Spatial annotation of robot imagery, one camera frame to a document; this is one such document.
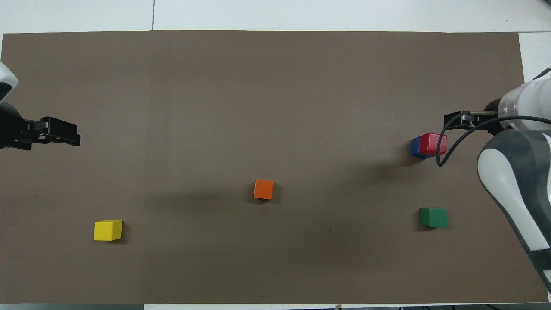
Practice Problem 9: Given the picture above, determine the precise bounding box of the green cube block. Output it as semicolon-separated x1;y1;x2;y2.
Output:
419;207;449;228

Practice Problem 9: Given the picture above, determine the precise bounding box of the blue cube block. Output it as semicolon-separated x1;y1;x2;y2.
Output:
410;136;433;159

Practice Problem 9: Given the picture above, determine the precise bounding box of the orange cube block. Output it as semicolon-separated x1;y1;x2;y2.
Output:
253;179;275;201

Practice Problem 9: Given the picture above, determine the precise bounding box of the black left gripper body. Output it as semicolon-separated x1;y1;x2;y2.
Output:
0;101;44;151

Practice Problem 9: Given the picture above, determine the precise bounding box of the brown paper mat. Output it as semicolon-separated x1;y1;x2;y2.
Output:
0;30;550;306

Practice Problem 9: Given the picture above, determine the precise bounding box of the red cube block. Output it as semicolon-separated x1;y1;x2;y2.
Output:
419;133;448;157

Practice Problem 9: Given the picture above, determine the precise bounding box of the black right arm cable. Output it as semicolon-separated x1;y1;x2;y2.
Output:
436;111;551;167

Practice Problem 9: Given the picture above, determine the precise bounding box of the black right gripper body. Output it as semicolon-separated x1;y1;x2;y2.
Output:
485;99;504;135

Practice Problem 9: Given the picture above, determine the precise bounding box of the yellow cube block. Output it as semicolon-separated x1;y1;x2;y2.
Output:
93;220;124;242

